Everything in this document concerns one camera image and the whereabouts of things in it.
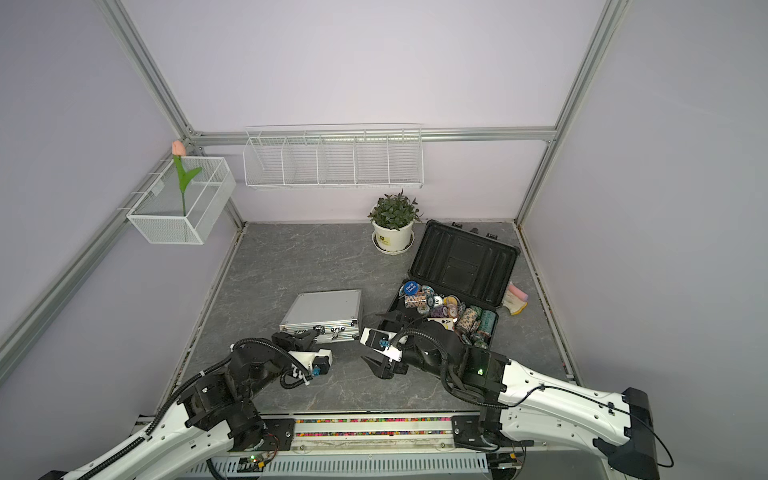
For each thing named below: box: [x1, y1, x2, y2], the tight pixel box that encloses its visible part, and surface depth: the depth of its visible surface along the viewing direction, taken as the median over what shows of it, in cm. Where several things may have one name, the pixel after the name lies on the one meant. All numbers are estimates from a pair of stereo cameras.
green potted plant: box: [367, 189, 424, 231], surface depth 101 cm
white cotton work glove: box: [502, 288, 528, 315], surface depth 98 cm
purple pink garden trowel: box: [508, 284, 529, 302], surface depth 98 cm
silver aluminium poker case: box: [279, 289, 361, 344], surface depth 79 cm
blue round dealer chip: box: [404, 280, 419, 296], surface depth 96 cm
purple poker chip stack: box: [430, 304, 458, 318], surface depth 91 cm
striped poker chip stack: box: [404, 293, 427, 309], surface depth 93 cm
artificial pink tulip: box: [172, 140, 203, 216], surface depth 87 cm
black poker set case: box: [385, 219, 521, 346], surface depth 100 cm
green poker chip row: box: [479, 309, 497, 334], surface depth 89 cm
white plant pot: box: [372, 220, 414, 252], surface depth 108 cm
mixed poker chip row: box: [456, 307, 478, 334], surface depth 91 cm
